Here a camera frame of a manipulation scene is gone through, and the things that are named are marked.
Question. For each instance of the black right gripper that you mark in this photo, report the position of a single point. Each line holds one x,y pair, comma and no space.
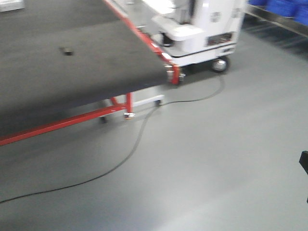
304,161

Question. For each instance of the dark brake pad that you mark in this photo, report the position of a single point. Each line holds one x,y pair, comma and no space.
66,51

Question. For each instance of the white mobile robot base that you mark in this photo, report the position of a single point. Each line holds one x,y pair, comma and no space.
191,32

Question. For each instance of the blue bins background shelf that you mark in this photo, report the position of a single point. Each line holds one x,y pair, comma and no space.
296,9

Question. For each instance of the white long box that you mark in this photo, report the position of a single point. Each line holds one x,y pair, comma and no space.
11,5

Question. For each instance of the red conveyor frame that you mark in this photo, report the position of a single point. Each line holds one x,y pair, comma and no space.
120,96

